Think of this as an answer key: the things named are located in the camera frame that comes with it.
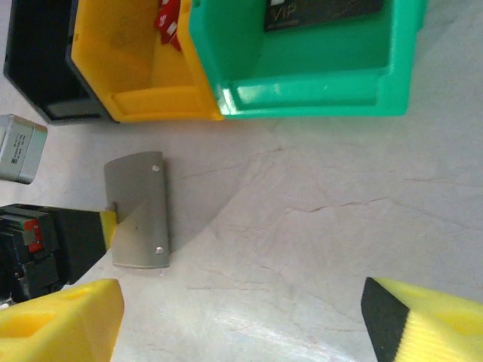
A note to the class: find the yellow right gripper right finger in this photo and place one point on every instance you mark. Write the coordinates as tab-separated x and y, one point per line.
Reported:
434	328

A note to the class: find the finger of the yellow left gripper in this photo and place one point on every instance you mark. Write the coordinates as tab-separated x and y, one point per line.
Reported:
108	226

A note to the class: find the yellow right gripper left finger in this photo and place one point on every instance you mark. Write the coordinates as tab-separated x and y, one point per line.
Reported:
56	332

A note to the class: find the grey leather card holder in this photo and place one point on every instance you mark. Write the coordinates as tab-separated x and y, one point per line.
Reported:
143	211

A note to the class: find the pile of red cards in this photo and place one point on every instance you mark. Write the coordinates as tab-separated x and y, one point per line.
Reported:
166	19

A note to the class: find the black VIP card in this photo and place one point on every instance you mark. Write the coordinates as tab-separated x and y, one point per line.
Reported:
320	13

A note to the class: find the grey item in black bin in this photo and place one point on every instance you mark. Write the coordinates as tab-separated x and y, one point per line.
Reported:
19	151

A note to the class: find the yellow plastic bin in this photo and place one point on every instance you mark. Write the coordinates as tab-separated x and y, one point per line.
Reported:
132	75

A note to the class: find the black plastic bin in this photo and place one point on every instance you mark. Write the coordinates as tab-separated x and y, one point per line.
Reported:
37	56

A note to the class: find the green plastic bin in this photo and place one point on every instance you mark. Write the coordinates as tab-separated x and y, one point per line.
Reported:
320	75

